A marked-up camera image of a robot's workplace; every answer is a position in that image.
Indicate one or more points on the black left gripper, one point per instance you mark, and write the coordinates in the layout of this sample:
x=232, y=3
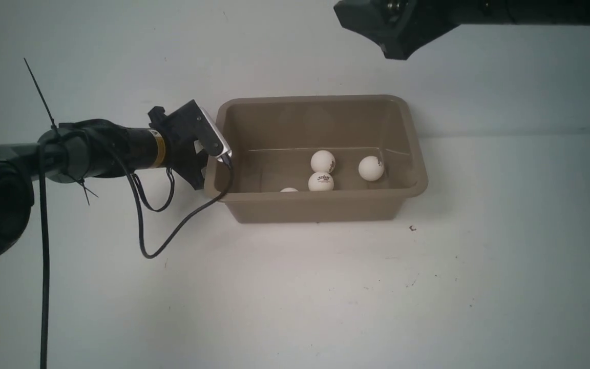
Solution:
x=176, y=130

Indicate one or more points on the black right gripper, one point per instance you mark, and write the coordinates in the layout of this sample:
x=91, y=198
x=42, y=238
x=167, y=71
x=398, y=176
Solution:
x=399, y=28

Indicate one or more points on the tan plastic bin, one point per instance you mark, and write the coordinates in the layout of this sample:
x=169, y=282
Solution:
x=274, y=138

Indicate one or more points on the white front ball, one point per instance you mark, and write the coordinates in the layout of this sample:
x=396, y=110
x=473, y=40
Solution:
x=321, y=181
x=323, y=160

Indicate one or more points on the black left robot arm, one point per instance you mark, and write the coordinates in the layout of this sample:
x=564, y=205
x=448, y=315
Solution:
x=91, y=148

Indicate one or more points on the black zip tie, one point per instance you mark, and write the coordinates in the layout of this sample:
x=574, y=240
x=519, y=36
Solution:
x=54, y=128

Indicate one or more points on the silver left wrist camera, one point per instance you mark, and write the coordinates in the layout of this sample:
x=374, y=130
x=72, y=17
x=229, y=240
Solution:
x=210, y=138

